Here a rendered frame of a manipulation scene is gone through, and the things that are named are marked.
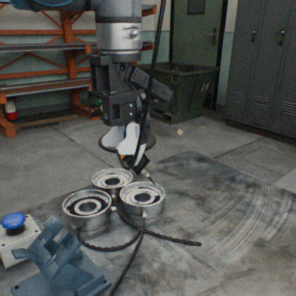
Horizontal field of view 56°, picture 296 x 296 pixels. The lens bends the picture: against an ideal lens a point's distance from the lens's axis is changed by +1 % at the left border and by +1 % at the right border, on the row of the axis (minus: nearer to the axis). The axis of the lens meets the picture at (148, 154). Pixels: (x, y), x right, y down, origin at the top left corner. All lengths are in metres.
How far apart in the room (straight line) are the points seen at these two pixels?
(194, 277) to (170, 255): 0.06
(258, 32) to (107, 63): 3.09
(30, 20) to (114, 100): 3.99
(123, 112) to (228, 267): 0.33
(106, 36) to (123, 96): 0.10
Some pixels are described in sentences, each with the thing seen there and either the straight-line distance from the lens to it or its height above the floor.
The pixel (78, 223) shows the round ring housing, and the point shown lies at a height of 0.82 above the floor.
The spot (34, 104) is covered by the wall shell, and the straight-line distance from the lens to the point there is 4.49.
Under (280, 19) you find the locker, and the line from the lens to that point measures 3.38.
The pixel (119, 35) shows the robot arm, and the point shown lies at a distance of 0.47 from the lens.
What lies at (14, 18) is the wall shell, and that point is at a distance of 4.37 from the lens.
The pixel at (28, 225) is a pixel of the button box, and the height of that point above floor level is 0.84.
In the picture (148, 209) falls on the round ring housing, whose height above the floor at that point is 0.83.
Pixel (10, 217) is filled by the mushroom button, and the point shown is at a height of 0.87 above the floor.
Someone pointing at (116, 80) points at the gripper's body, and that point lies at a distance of 0.49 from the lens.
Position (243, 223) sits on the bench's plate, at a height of 0.80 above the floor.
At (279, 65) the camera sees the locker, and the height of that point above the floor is 0.81.
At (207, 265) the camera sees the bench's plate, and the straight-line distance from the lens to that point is 0.55.
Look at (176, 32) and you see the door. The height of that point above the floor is 1.10.
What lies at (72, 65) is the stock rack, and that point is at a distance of 4.37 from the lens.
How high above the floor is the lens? 1.19
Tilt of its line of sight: 25 degrees down
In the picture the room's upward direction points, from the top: straight up
